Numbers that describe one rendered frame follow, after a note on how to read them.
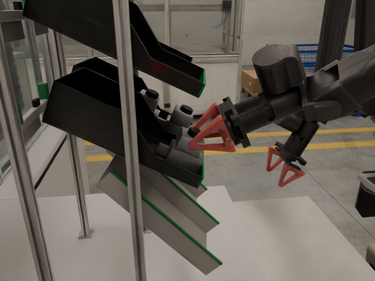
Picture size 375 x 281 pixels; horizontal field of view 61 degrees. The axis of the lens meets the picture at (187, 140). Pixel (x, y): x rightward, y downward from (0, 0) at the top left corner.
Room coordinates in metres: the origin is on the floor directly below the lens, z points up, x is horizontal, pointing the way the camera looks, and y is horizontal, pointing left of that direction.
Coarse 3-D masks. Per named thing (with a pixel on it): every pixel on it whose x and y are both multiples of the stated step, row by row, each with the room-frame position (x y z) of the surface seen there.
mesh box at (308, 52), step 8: (304, 48) 5.23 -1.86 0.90; (312, 48) 5.25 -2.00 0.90; (344, 48) 5.15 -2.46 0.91; (352, 48) 4.97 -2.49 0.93; (304, 56) 4.36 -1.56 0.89; (312, 56) 4.38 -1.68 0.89; (344, 56) 4.46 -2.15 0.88; (304, 64) 4.37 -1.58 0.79; (312, 64) 4.39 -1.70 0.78; (312, 72) 4.39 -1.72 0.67
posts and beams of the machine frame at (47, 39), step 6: (48, 36) 1.82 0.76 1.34; (48, 42) 1.84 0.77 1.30; (48, 48) 1.82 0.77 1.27; (48, 54) 1.82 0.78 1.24; (48, 60) 1.82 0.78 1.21; (54, 60) 1.83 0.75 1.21; (48, 66) 1.82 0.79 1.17; (54, 66) 1.83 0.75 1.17; (54, 72) 1.82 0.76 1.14; (54, 78) 1.84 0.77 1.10
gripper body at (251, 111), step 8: (256, 96) 0.54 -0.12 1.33; (264, 96) 0.53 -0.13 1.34; (232, 104) 0.54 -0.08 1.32; (240, 104) 0.53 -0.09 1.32; (248, 104) 0.53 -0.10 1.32; (256, 104) 0.52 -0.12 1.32; (264, 104) 0.52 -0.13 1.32; (240, 112) 0.52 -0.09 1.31; (248, 112) 0.52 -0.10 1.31; (256, 112) 0.51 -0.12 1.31; (264, 112) 0.51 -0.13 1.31; (232, 120) 0.49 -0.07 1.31; (240, 120) 0.49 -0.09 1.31; (248, 120) 0.51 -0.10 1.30; (256, 120) 0.51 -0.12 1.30; (264, 120) 0.51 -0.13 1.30; (272, 120) 0.52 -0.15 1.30; (232, 128) 0.53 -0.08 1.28; (240, 128) 0.49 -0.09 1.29; (248, 128) 0.51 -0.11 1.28; (256, 128) 0.52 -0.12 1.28; (240, 136) 0.52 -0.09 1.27; (248, 144) 0.49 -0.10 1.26
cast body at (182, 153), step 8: (184, 128) 0.55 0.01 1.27; (192, 128) 0.54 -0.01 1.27; (184, 136) 0.52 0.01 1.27; (192, 136) 0.52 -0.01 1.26; (160, 144) 0.53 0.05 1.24; (176, 144) 0.52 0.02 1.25; (184, 144) 0.52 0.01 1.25; (160, 152) 0.53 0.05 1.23; (168, 152) 0.53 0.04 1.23; (176, 152) 0.52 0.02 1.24; (184, 152) 0.52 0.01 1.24; (192, 152) 0.52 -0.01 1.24; (200, 152) 0.52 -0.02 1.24; (168, 160) 0.52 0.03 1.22; (176, 160) 0.52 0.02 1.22; (184, 160) 0.52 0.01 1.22; (192, 160) 0.52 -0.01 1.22; (200, 160) 0.52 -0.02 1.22; (192, 168) 0.52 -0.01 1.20
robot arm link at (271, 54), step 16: (272, 48) 0.52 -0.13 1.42; (288, 48) 0.50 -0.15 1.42; (256, 64) 0.50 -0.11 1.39; (272, 64) 0.48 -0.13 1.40; (288, 64) 0.49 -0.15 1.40; (272, 80) 0.49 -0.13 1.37; (288, 80) 0.50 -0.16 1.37; (304, 80) 0.50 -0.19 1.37; (304, 96) 0.50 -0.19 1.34; (304, 112) 0.49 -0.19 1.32; (320, 112) 0.48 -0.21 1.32; (336, 112) 0.47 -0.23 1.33
